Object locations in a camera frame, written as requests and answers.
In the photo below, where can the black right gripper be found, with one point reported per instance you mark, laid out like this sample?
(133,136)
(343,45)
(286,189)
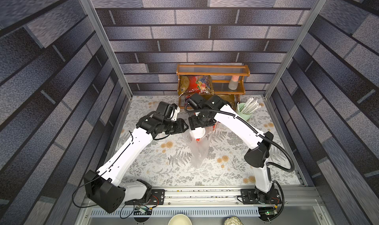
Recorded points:
(200,123)

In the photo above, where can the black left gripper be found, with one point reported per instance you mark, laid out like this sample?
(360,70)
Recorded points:
(181,128)

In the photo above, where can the translucent plastic carrier bag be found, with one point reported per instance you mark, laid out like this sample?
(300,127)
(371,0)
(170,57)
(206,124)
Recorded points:
(199,149)

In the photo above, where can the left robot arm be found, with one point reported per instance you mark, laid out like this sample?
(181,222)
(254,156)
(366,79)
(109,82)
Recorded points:
(103,186)

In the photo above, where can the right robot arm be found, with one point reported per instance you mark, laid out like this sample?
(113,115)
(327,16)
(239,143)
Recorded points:
(257,142)

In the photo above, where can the red snack bag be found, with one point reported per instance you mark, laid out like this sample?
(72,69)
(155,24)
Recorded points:
(200,84)

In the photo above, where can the gold snack bag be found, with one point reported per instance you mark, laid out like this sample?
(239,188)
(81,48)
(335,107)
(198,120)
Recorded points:
(183,85)

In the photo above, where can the green plastic straw cup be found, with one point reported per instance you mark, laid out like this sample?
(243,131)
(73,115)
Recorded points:
(244,110)

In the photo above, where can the pink capped white bottle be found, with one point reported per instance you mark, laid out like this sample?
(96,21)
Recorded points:
(233,84)

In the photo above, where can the wooden shelf rack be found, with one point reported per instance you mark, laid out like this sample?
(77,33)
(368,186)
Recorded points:
(221,76)

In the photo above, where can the white round bowl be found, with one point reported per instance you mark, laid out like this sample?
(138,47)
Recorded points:
(180,219)

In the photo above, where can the patterned round object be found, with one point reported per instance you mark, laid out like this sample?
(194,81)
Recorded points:
(233,221)

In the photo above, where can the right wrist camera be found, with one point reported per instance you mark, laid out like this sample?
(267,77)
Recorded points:
(197,103)

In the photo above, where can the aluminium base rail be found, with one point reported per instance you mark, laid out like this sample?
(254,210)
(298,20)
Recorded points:
(215,202)

